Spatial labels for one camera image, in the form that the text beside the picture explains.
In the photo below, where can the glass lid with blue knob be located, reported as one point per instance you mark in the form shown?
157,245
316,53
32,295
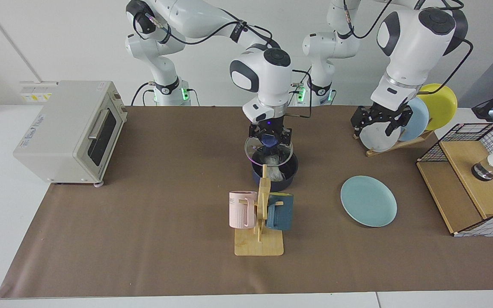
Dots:
269,140

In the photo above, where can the white vermicelli bundle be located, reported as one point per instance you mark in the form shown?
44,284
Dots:
274,173

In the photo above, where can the wooden plate rack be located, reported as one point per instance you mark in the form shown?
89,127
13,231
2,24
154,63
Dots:
400,145

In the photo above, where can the white plate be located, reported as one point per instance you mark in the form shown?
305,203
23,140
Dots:
377,137

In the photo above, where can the light blue plate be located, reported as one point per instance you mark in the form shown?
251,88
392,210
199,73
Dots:
417,119

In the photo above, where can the yellow plate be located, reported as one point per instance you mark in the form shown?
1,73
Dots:
441,107

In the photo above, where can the pale green plate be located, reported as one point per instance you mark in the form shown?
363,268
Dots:
368,201

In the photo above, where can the dark teal cup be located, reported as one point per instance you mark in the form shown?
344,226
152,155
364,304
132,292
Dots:
283,216

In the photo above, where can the pink ribbed cup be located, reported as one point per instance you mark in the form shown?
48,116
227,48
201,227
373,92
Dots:
240,211

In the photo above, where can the wooden cup stand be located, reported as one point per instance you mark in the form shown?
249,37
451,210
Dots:
259,246

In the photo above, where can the brown table cloth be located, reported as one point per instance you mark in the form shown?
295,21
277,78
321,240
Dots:
144,235

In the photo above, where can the pale toaster oven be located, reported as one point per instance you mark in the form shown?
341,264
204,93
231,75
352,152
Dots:
58,128

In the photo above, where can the white wall socket strip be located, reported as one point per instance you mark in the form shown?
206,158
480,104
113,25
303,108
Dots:
37,92

